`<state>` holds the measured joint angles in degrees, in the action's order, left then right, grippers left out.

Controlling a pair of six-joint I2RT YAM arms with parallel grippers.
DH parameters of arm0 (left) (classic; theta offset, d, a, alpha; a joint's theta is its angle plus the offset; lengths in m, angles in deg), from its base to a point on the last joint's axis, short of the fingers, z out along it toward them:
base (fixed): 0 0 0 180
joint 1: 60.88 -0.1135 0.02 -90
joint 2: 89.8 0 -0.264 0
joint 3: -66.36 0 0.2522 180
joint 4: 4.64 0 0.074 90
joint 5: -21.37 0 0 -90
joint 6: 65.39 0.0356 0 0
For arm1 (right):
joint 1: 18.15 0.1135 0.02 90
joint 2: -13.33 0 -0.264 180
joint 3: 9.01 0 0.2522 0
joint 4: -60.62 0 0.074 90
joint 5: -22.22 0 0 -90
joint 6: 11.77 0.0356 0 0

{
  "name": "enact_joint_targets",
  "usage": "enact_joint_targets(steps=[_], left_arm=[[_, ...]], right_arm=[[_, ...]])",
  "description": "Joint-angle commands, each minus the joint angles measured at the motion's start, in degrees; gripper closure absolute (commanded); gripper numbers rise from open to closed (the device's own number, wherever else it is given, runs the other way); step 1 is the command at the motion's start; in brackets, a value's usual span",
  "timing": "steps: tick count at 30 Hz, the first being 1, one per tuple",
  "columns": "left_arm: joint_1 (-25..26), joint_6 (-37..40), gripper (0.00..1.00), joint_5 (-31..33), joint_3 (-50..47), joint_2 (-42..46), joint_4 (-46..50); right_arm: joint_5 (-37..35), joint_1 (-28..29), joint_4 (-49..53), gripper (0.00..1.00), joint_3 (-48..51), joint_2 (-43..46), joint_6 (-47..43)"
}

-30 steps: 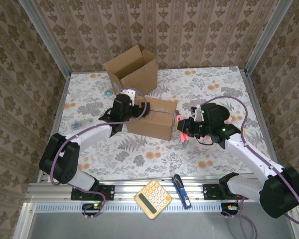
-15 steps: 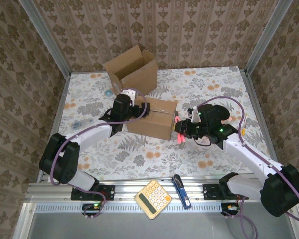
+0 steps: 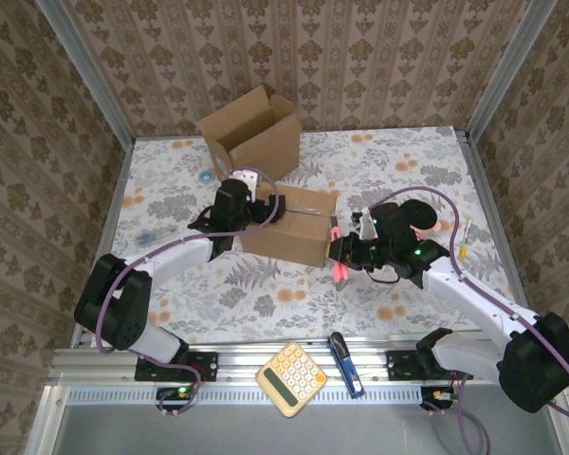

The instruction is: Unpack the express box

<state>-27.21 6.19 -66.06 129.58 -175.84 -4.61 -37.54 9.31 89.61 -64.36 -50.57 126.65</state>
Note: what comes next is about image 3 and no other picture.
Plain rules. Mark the long aluminium base rail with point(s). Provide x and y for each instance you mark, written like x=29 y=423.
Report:
x=237 y=367

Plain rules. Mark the left controller board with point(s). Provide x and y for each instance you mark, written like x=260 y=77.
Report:
x=170 y=392

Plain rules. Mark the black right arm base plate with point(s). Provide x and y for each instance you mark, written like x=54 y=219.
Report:
x=398 y=365

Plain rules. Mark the aluminium side rail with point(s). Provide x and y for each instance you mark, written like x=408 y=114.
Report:
x=471 y=151

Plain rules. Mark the pink utility knife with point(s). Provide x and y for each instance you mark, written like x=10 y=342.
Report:
x=341 y=277

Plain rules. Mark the brown cardboard box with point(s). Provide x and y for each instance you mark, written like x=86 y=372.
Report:
x=270 y=151
x=303 y=237

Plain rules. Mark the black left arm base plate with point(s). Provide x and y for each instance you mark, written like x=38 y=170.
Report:
x=208 y=360

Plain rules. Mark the aluminium corner post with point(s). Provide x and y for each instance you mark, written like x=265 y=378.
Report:
x=94 y=80
x=507 y=71

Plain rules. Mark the right controller board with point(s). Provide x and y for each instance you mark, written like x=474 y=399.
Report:
x=436 y=395

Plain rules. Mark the small blue tape roll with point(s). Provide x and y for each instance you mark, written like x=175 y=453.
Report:
x=206 y=176

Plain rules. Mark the blue black stapler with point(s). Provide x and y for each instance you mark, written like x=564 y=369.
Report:
x=346 y=365

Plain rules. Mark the controller board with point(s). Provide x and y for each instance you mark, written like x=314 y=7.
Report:
x=170 y=392
x=436 y=395

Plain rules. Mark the white yellow pen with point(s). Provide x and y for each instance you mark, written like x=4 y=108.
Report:
x=466 y=232

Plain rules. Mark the doll with orange pants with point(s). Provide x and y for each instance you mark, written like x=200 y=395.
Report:
x=422 y=213

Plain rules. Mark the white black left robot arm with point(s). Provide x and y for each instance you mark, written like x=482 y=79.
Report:
x=170 y=258

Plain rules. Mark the yellow calculator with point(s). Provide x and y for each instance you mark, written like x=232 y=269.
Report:
x=291 y=376

